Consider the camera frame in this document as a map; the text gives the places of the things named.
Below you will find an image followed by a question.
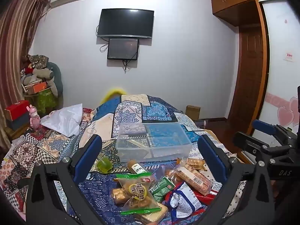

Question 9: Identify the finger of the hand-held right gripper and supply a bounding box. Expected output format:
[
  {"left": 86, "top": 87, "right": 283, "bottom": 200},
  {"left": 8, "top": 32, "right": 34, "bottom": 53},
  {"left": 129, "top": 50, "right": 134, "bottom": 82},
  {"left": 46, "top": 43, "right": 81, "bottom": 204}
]
[
  {"left": 252, "top": 119, "right": 293, "bottom": 144},
  {"left": 232, "top": 131, "right": 294, "bottom": 163}
]

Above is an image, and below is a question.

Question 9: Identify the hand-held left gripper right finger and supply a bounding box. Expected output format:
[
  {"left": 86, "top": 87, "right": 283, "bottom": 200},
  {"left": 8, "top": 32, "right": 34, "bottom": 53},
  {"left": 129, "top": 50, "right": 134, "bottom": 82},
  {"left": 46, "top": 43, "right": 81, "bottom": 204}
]
[{"left": 194, "top": 135, "right": 275, "bottom": 225}]

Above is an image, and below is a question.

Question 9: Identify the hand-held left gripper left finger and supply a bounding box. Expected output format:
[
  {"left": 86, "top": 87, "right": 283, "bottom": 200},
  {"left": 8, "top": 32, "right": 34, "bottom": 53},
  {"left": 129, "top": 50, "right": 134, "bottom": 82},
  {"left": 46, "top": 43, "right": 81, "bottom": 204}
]
[{"left": 25, "top": 134, "right": 106, "bottom": 225}]

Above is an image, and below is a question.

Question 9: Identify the red snack packet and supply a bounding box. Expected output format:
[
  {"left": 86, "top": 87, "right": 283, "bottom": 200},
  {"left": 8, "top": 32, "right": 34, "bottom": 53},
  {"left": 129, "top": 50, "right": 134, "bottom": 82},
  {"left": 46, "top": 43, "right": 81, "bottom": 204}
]
[{"left": 164, "top": 181, "right": 218, "bottom": 207}]

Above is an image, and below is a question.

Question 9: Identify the blue white snack packet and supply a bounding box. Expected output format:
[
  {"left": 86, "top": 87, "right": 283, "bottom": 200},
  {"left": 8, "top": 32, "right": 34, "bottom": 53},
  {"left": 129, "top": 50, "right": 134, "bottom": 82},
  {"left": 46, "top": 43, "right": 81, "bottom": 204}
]
[{"left": 165, "top": 181, "right": 204, "bottom": 224}]

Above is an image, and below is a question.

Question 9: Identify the clear plastic storage box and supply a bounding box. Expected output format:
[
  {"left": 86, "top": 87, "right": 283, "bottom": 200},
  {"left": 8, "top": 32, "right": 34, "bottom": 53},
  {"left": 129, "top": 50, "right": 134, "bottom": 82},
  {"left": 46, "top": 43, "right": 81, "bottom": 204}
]
[{"left": 116, "top": 122, "right": 193, "bottom": 162}]

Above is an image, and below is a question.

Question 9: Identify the toast slice packet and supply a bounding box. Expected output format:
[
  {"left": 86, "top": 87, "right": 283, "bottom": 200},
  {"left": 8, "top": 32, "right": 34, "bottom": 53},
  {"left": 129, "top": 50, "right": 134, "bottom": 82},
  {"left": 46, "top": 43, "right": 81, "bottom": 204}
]
[{"left": 133, "top": 203, "right": 169, "bottom": 224}]

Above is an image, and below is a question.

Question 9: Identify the green jelly cup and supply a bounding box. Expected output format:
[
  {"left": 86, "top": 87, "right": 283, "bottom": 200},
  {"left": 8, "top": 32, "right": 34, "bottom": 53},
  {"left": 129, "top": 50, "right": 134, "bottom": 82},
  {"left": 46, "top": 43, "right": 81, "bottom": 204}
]
[{"left": 97, "top": 157, "right": 113, "bottom": 174}]

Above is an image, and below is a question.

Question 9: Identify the clear biscuit packet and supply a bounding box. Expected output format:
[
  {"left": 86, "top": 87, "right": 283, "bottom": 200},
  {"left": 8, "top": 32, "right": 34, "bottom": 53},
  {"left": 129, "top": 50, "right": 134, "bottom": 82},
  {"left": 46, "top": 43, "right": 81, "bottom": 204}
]
[{"left": 181, "top": 157, "right": 205, "bottom": 170}]

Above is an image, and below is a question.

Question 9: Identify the long biscuit packet with barcode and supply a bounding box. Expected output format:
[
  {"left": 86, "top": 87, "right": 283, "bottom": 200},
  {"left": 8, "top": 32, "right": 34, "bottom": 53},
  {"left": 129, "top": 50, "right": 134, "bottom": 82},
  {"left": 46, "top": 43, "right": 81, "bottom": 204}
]
[{"left": 175, "top": 166, "right": 214, "bottom": 196}]

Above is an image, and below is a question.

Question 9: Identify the white pillow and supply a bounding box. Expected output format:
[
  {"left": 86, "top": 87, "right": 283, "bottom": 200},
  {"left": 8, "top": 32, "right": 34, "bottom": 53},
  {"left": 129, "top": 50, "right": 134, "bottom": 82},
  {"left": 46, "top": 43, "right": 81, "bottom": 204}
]
[{"left": 40, "top": 103, "right": 83, "bottom": 137}]

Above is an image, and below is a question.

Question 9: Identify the cardboard box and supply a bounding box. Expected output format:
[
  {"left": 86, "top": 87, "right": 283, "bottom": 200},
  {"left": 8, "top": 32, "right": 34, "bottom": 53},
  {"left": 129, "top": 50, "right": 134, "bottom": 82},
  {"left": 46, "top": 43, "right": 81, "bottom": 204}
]
[{"left": 186, "top": 105, "right": 201, "bottom": 122}]

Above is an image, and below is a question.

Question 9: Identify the brown tube snack white label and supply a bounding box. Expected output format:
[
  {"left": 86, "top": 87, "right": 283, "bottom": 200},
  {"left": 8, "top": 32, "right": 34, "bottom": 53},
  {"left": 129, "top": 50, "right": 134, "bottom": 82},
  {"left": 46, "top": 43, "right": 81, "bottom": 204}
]
[{"left": 127, "top": 159, "right": 149, "bottom": 175}]

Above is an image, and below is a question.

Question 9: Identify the small brown cake packet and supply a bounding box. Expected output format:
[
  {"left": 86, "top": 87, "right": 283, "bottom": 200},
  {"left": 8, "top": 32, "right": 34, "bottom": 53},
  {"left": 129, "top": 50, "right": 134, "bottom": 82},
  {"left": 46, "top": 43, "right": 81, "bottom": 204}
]
[{"left": 110, "top": 187, "right": 128, "bottom": 204}]

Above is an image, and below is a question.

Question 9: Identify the wooden door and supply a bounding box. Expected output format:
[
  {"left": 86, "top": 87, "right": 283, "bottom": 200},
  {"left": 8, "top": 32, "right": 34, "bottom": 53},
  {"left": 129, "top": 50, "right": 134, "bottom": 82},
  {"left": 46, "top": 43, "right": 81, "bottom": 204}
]
[{"left": 228, "top": 26, "right": 265, "bottom": 127}]

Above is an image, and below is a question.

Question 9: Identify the round cookie bag yellow label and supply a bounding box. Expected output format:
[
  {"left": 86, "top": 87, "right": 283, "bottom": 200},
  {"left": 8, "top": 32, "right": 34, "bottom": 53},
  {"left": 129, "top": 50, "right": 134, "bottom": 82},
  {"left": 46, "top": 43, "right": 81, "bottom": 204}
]
[{"left": 116, "top": 172, "right": 162, "bottom": 215}]

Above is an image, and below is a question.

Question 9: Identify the blue patchwork quilt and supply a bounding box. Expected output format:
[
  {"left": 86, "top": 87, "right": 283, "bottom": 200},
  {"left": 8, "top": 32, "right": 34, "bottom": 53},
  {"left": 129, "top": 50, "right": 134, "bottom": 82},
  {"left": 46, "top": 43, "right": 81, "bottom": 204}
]
[{"left": 0, "top": 94, "right": 237, "bottom": 225}]

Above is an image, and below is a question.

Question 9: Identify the green snack packet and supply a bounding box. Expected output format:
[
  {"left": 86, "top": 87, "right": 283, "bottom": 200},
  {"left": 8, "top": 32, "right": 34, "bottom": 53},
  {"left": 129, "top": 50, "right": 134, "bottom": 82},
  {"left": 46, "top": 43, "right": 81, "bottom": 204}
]
[{"left": 149, "top": 177, "right": 175, "bottom": 203}]

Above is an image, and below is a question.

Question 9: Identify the yellow curved object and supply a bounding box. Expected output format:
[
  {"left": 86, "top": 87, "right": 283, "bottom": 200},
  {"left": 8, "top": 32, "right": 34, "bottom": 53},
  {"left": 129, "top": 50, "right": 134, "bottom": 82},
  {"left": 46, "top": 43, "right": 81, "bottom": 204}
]
[{"left": 101, "top": 88, "right": 128, "bottom": 104}]

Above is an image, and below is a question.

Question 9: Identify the pink toy figure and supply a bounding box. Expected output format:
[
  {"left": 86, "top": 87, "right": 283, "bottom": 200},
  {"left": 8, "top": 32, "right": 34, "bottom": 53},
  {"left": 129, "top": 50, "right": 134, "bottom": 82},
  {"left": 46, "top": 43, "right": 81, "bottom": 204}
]
[{"left": 27, "top": 105, "right": 41, "bottom": 129}]

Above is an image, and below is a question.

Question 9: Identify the grey box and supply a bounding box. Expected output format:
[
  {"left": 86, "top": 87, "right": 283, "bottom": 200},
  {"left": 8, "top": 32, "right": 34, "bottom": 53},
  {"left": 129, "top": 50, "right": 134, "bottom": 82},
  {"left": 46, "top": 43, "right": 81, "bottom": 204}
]
[{"left": 6, "top": 116, "right": 31, "bottom": 132}]

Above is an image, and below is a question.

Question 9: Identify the grey green bolster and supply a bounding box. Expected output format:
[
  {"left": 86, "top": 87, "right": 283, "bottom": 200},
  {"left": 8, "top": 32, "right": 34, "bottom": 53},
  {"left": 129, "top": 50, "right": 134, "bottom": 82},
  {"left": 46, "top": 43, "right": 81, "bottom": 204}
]
[{"left": 47, "top": 62, "right": 64, "bottom": 96}]

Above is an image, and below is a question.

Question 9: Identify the orange box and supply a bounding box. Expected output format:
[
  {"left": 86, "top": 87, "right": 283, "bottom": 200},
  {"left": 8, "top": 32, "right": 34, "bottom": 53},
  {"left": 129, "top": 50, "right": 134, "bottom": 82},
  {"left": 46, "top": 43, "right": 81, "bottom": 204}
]
[{"left": 25, "top": 82, "right": 47, "bottom": 94}]

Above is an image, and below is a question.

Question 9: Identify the red box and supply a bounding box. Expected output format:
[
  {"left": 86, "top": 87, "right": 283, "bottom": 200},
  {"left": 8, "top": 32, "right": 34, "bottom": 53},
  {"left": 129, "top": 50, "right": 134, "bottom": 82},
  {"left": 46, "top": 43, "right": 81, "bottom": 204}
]
[{"left": 5, "top": 100, "right": 31, "bottom": 120}]

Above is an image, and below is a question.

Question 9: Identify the white wardrobe sliding door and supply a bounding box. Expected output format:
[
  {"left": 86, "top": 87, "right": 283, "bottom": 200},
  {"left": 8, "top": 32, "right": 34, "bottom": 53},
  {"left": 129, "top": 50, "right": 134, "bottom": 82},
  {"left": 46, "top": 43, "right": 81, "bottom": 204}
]
[{"left": 256, "top": 0, "right": 300, "bottom": 146}]

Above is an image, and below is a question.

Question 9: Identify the grey stuffed toy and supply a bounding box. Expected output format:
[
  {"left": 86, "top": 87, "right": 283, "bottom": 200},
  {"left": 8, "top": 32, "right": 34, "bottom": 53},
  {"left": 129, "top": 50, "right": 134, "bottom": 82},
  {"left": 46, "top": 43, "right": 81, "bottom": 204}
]
[{"left": 22, "top": 67, "right": 59, "bottom": 98}]

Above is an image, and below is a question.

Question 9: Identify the patterned folded cloth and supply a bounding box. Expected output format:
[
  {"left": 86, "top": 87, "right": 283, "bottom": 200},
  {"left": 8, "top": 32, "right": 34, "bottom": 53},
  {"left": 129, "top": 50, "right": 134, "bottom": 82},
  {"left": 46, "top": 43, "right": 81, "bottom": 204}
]
[{"left": 28, "top": 55, "right": 49, "bottom": 69}]

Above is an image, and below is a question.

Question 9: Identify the wooden overhead cabinet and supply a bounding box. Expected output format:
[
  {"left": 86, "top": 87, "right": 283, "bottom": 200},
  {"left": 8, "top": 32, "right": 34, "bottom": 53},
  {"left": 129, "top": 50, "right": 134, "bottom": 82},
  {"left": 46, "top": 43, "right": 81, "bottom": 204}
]
[{"left": 210, "top": 0, "right": 284, "bottom": 26}]

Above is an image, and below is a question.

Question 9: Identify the brown striped curtain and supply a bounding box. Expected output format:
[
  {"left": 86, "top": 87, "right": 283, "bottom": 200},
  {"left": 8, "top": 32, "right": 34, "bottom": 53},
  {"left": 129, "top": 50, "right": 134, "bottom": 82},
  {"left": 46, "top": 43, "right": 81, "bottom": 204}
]
[{"left": 0, "top": 0, "right": 51, "bottom": 146}]

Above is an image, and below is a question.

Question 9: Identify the hanging black cable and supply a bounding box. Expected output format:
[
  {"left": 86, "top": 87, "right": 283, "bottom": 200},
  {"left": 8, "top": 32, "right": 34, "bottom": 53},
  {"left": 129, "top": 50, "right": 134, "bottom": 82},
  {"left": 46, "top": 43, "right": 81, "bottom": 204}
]
[{"left": 123, "top": 47, "right": 140, "bottom": 74}]

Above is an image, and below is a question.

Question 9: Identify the looped black cable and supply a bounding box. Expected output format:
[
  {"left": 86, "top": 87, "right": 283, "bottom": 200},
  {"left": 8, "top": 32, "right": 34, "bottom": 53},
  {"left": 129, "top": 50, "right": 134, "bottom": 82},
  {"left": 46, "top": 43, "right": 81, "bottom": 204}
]
[{"left": 96, "top": 26, "right": 109, "bottom": 52}]

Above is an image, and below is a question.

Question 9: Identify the small wall monitor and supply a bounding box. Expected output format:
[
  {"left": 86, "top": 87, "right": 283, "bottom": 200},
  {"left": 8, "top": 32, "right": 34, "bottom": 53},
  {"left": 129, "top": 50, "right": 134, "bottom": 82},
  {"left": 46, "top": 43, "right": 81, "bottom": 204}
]
[{"left": 107, "top": 38, "right": 140, "bottom": 61}]

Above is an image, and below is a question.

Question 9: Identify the wall television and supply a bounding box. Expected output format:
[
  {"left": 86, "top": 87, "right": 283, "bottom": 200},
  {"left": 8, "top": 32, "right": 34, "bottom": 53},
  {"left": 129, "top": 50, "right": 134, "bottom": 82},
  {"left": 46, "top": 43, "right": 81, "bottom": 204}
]
[{"left": 97, "top": 9, "right": 154, "bottom": 39}]

